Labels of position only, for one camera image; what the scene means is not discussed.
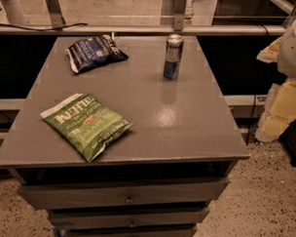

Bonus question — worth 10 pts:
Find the grey drawer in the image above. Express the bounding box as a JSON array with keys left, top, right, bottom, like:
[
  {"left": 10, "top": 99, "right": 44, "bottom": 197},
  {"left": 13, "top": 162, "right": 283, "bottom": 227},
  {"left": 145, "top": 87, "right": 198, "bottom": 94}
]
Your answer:
[
  {"left": 67, "top": 224, "right": 197, "bottom": 237},
  {"left": 18, "top": 178, "right": 229, "bottom": 210},
  {"left": 48, "top": 206, "right": 209, "bottom": 229}
]

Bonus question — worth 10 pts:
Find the blue chip bag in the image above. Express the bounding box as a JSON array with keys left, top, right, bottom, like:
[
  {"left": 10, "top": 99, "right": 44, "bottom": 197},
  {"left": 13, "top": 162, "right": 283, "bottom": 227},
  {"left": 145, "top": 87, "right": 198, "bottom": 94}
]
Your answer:
[{"left": 65, "top": 35, "right": 129, "bottom": 74}]

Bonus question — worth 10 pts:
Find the redbull can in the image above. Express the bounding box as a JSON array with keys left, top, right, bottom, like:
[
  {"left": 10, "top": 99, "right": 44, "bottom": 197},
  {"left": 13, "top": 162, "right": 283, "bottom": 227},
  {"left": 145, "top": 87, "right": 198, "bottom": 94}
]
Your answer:
[{"left": 164, "top": 33, "right": 184, "bottom": 80}]

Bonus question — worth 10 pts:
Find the bottom grey drawer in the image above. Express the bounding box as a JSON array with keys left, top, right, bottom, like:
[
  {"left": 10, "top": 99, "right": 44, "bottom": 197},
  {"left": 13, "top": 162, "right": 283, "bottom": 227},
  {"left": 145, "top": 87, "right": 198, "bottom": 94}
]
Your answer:
[{"left": 67, "top": 224, "right": 197, "bottom": 237}]

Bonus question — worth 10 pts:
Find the black cable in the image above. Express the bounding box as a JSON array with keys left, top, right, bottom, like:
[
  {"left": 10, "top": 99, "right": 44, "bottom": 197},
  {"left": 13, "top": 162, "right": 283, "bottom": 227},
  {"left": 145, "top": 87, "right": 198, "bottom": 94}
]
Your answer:
[{"left": 0, "top": 19, "right": 89, "bottom": 34}]

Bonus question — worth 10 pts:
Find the metal railing bar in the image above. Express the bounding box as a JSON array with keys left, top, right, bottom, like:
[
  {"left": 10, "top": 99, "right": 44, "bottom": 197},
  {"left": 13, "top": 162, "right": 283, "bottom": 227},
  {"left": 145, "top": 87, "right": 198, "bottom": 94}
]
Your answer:
[{"left": 0, "top": 23, "right": 285, "bottom": 37}]

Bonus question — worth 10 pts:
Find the green jalapeno chip bag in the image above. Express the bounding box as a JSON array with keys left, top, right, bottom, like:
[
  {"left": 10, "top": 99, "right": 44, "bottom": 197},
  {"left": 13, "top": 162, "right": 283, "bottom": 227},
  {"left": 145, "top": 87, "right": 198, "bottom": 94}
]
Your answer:
[{"left": 40, "top": 94, "right": 132, "bottom": 162}]

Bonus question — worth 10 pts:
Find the grey drawer cabinet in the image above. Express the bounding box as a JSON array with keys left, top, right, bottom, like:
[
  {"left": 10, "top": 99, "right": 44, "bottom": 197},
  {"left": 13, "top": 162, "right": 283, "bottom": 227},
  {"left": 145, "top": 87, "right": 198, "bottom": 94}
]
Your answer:
[{"left": 0, "top": 37, "right": 248, "bottom": 237}]

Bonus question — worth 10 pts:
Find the top grey drawer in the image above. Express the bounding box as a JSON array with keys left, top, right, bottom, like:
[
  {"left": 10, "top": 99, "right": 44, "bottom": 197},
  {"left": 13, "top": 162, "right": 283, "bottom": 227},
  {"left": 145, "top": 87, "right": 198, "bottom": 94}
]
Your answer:
[{"left": 18, "top": 178, "right": 229, "bottom": 210}]

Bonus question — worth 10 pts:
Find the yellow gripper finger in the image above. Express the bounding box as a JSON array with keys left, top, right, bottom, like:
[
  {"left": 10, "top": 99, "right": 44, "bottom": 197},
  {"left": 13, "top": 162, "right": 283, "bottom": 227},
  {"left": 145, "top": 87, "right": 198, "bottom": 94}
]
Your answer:
[
  {"left": 255, "top": 78, "right": 296, "bottom": 142},
  {"left": 256, "top": 36, "right": 282, "bottom": 63}
]

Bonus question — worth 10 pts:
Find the middle grey drawer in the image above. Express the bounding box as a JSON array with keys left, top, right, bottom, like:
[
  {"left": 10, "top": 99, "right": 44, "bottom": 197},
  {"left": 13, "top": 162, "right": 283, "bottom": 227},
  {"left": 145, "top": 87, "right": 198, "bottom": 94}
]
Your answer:
[{"left": 48, "top": 206, "right": 209, "bottom": 229}]

